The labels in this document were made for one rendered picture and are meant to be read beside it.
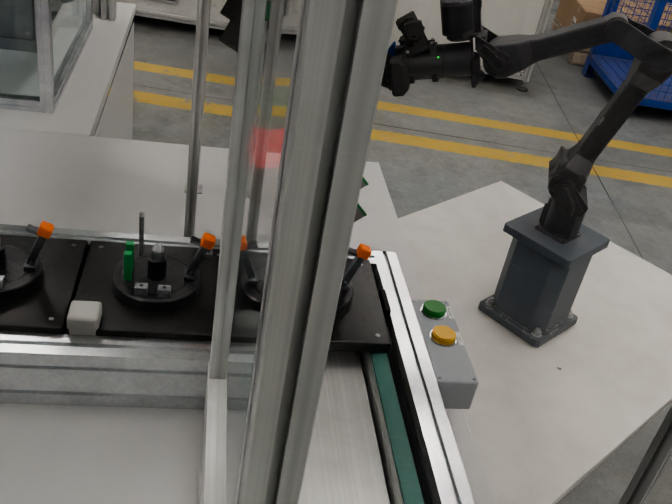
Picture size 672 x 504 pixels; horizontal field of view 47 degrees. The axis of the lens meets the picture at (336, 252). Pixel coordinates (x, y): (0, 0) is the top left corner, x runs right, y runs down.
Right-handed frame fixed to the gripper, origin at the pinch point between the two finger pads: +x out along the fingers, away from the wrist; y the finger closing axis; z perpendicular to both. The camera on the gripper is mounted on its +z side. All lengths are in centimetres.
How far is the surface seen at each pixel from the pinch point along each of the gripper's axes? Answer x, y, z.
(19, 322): 49, 48, -21
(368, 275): 2.5, 15.1, -33.4
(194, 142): 30.6, 12.8, -7.4
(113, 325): 37, 44, -25
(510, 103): -32, -371, -123
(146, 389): 32, 47, -34
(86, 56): 98, -83, -10
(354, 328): 2.8, 31.0, -34.2
